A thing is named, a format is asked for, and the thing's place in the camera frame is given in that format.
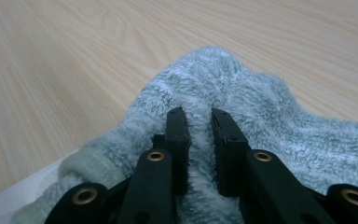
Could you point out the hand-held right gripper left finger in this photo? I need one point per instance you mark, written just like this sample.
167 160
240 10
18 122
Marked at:
175 140

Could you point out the light blue fluffy cloth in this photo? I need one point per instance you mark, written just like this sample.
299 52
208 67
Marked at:
261 109

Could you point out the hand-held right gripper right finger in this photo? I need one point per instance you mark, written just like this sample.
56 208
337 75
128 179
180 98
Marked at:
230 149

